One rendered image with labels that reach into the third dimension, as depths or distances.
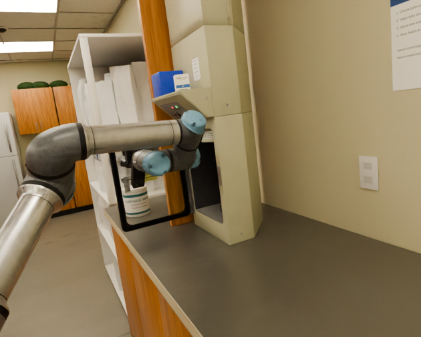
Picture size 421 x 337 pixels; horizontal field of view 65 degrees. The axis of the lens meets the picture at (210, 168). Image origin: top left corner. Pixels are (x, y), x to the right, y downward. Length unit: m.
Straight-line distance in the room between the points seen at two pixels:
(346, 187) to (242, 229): 0.42
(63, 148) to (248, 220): 0.71
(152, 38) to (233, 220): 0.82
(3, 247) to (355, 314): 0.79
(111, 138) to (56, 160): 0.14
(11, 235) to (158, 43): 0.98
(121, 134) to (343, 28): 0.82
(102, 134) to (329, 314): 0.70
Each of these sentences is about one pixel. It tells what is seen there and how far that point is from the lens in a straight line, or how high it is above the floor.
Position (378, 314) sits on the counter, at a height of 0.94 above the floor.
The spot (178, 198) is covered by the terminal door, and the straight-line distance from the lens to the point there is 1.45.
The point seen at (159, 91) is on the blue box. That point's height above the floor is 1.53.
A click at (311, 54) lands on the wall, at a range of 1.39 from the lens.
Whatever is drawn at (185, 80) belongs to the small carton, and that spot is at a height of 1.55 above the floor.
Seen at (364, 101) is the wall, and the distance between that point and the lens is 1.23.
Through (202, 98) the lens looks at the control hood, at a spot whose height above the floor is 1.47.
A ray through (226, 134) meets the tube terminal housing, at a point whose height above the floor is 1.34.
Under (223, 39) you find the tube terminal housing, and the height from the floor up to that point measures 1.66.
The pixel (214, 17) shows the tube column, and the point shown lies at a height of 1.74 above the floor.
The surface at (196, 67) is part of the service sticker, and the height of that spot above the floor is 1.59.
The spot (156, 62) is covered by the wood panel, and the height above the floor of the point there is 1.66.
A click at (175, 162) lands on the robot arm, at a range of 1.05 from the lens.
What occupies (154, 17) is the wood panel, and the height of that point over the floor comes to 1.84.
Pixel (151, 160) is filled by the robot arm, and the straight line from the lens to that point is 1.00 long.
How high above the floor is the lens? 1.43
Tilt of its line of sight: 10 degrees down
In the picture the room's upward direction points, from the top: 7 degrees counter-clockwise
